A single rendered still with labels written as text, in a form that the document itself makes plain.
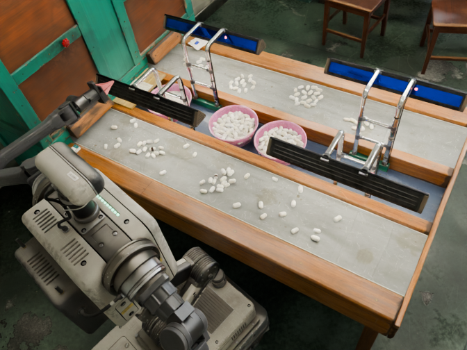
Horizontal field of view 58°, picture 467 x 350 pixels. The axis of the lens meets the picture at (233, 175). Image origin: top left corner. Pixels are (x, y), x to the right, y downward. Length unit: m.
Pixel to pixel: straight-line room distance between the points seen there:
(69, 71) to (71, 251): 1.37
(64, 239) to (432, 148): 1.70
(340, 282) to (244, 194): 0.60
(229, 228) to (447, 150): 1.11
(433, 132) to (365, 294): 0.95
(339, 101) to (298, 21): 2.09
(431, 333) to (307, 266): 1.01
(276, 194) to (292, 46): 2.29
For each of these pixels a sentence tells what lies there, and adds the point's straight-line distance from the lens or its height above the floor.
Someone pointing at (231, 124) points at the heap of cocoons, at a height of 0.74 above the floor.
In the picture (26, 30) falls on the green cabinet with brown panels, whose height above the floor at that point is 1.39.
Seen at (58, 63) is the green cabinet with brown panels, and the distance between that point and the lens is 2.30.
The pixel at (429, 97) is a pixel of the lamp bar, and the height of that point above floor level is 1.07.
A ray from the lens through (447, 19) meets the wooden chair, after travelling 3.65.
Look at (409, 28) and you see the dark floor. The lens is 4.34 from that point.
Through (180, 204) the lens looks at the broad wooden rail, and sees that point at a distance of 1.97.
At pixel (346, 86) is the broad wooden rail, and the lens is 2.45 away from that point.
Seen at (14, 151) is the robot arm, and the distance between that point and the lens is 1.86.
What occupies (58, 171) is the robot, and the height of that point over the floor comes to 1.64.
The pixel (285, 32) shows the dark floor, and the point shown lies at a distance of 4.23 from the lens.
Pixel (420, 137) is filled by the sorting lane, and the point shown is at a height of 0.74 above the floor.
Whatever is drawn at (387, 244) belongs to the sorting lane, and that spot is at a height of 0.74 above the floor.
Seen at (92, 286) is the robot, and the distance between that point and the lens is 1.11.
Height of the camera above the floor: 2.35
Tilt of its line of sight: 52 degrees down
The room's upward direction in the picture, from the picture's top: 10 degrees counter-clockwise
